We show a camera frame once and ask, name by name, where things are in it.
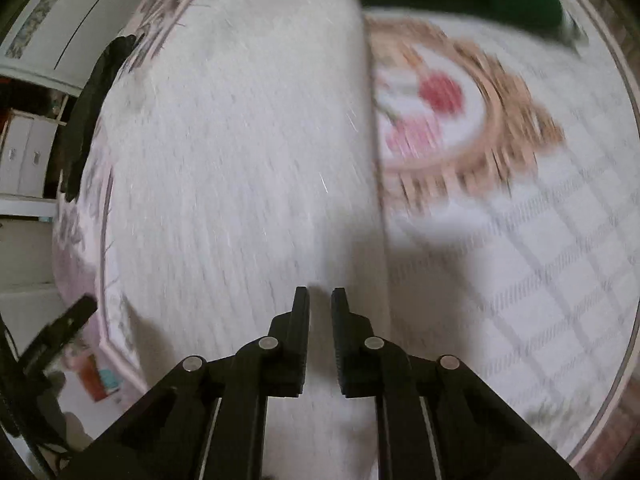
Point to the white fuzzy cardigan jacket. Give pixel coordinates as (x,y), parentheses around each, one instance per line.
(241,139)

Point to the white diamond pattern mat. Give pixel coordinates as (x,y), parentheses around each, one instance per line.
(508,186)

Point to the black jacket on bed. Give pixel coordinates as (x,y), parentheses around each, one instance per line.
(78,133)

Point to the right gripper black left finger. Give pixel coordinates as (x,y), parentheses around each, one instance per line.
(205,419)

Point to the white drawer cabinet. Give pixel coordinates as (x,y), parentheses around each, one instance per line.
(26,145)

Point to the white sliding wardrobe door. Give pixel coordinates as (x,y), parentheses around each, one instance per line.
(55,43)

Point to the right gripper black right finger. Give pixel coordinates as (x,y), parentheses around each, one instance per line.
(436,419)

